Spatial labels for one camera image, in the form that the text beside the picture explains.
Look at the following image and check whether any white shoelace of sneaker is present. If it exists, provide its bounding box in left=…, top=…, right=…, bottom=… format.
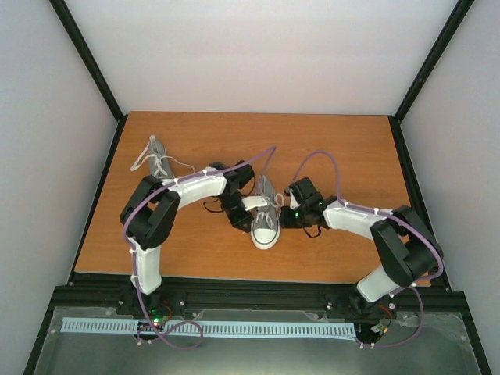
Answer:
left=254, top=193, right=284, bottom=230

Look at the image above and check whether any grey sneaker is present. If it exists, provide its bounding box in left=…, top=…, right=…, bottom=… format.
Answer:
left=130, top=135, right=195, bottom=180
left=250, top=175, right=284, bottom=250

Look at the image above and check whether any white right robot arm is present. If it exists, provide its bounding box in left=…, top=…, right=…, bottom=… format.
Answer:
left=280, top=177, right=444, bottom=303

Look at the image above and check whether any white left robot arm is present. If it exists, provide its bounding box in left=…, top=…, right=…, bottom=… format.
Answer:
left=120, top=160, right=255, bottom=315

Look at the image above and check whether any clear plastic front sheet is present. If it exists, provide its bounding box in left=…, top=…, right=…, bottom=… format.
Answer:
left=27, top=308, right=480, bottom=374

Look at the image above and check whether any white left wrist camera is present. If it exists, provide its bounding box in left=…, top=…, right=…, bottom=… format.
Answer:
left=241, top=195, right=270, bottom=211

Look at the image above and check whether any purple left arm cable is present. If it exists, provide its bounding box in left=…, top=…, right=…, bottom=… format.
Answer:
left=121, top=145, right=277, bottom=350

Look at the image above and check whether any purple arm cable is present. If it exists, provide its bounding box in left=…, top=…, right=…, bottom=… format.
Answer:
left=292, top=150, right=446, bottom=350
left=121, top=145, right=277, bottom=350

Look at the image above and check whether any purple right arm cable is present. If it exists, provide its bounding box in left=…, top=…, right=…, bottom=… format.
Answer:
left=292, top=150, right=446, bottom=350

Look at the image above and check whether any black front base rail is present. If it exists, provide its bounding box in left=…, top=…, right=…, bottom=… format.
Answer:
left=48, top=273, right=471, bottom=322

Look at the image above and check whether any light blue cable duct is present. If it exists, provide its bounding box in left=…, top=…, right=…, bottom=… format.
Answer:
left=60, top=317, right=355, bottom=341

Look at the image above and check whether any black left frame post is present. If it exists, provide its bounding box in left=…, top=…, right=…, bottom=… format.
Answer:
left=48, top=0, right=126, bottom=123

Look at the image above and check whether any black frame post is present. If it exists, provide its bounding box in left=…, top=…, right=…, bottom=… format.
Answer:
left=48, top=0, right=126, bottom=123
left=392, top=0, right=477, bottom=122

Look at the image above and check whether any black right frame post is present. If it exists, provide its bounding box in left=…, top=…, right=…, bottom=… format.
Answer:
left=392, top=0, right=477, bottom=122

